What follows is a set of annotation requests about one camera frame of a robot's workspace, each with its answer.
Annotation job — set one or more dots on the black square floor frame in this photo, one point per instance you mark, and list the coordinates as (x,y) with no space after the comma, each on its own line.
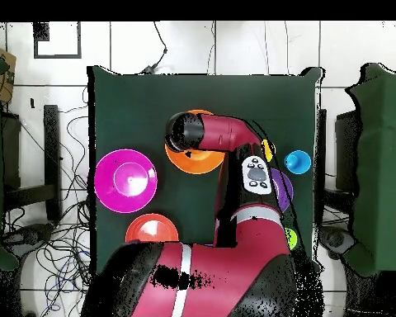
(35,49)

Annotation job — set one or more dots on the cardboard box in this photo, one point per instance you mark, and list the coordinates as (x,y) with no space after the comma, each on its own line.
(6,66)

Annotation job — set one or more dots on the yellow plastic cup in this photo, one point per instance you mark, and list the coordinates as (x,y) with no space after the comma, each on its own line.
(269,150)

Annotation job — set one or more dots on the lime green plastic cup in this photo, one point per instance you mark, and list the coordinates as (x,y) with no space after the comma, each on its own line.
(292,237)

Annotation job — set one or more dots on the black metal frame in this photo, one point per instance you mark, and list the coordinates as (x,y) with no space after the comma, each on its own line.
(346,148)
(51,148)

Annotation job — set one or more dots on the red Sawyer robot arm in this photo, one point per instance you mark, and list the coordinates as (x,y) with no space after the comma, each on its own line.
(217,280)

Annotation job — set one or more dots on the large orange plastic bowl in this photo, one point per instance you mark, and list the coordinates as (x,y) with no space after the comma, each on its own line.
(194,161)

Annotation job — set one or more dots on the large pink plastic bowl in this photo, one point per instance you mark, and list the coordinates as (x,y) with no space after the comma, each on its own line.
(125,198)

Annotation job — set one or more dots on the red-orange plastic bowl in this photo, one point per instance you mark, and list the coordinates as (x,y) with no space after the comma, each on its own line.
(151,228)

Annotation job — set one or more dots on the dark green table cloth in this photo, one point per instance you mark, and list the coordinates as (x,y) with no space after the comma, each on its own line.
(135,99)

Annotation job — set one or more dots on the purple plastic bowl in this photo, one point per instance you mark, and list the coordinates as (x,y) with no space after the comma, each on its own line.
(283,188)

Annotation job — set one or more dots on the blue plastic cup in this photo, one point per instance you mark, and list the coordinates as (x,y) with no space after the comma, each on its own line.
(297,163)

